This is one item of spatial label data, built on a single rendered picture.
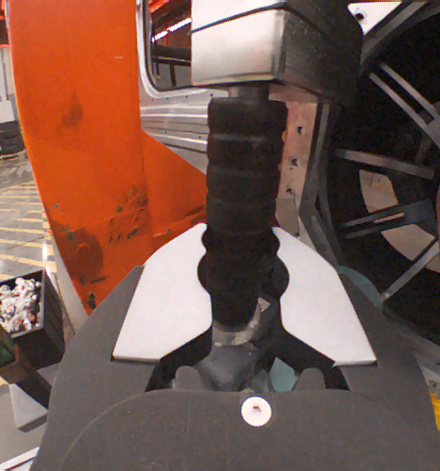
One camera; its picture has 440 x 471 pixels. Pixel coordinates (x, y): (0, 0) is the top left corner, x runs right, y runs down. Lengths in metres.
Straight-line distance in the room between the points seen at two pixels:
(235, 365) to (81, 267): 0.38
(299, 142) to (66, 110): 0.30
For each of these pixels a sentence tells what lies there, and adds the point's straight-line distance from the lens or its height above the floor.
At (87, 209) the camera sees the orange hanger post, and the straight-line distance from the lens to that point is 0.36.
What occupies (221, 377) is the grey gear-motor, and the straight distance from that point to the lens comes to 0.54.
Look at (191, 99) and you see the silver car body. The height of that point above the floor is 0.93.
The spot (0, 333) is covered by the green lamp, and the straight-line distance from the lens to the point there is 0.38.
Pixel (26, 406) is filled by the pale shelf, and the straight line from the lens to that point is 0.57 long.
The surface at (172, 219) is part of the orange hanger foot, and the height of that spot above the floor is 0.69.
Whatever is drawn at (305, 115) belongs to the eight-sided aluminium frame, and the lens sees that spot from 0.32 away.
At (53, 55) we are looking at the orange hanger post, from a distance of 0.34.
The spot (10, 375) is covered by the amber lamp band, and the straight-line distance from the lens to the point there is 0.42.
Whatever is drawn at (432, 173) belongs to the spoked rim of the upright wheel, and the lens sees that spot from 0.39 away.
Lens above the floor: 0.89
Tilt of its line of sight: 30 degrees down
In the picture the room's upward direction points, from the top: 2 degrees clockwise
